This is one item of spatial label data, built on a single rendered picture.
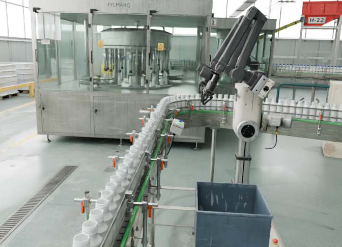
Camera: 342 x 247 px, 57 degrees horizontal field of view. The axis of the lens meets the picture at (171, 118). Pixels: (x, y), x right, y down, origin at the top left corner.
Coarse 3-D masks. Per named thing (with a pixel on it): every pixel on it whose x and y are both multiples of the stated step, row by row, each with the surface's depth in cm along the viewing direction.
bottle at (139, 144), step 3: (135, 144) 148; (138, 144) 147; (141, 144) 149; (138, 147) 148; (141, 147) 149; (141, 150) 149; (141, 153) 148; (141, 156) 148; (141, 165) 149; (141, 168) 150; (141, 171) 150
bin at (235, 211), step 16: (208, 192) 161; (224, 192) 160; (240, 192) 160; (256, 192) 157; (160, 208) 136; (176, 208) 136; (192, 208) 136; (208, 208) 163; (224, 208) 162; (240, 208) 162; (256, 208) 156; (160, 224) 161; (208, 224) 131; (224, 224) 131; (240, 224) 130; (256, 224) 130; (208, 240) 133; (224, 240) 133; (240, 240) 132; (256, 240) 132
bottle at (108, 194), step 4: (104, 192) 98; (108, 192) 98; (112, 192) 97; (104, 196) 95; (108, 196) 95; (112, 196) 96; (108, 200) 96; (112, 200) 97; (112, 204) 97; (116, 204) 98; (112, 208) 96; (116, 208) 97; (112, 212) 96; (116, 212) 98; (116, 220) 98; (116, 224) 98; (116, 228) 99; (116, 232) 99
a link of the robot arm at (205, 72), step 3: (219, 66) 193; (222, 66) 193; (204, 69) 197; (207, 69) 197; (210, 69) 197; (219, 69) 194; (222, 69) 194; (201, 72) 196; (204, 72) 196; (207, 72) 197; (210, 72) 197; (216, 72) 195; (219, 72) 195; (201, 75) 198; (204, 75) 197; (207, 75) 197; (207, 78) 198
